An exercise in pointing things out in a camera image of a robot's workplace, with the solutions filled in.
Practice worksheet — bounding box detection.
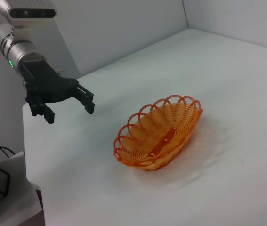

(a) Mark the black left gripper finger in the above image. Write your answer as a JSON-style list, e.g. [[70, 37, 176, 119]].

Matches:
[[25, 90, 55, 124], [71, 84, 95, 115]]

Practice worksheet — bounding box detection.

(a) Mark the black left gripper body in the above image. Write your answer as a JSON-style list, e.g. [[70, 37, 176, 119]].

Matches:
[[19, 60, 80, 104]]

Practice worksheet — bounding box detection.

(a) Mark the orange woven plastic basket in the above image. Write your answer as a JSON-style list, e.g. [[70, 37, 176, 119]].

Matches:
[[113, 94, 204, 172]]

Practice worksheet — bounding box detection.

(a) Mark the white sheet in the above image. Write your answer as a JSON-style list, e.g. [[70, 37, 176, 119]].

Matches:
[[0, 150, 42, 226]]

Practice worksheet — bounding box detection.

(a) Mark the thin black cable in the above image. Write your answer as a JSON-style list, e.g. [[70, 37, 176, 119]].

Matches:
[[0, 145, 16, 159]]

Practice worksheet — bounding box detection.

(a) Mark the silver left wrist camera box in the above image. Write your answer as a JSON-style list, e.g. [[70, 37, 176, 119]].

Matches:
[[0, 0, 57, 26]]

